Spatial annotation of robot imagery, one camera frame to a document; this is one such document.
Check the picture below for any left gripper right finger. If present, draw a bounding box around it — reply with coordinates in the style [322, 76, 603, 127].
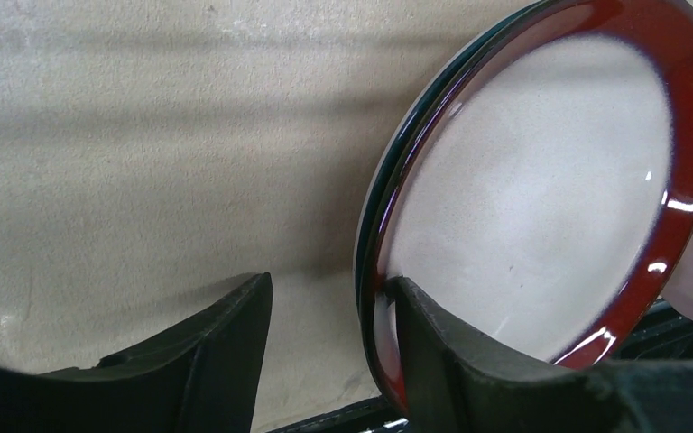
[387, 277, 693, 432]

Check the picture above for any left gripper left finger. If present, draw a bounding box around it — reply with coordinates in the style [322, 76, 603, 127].
[0, 273, 273, 432]

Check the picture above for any red rimmed plate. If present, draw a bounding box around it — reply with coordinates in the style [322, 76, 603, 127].
[357, 1, 693, 410]

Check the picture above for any black base frame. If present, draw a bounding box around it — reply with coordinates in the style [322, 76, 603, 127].
[276, 300, 693, 433]

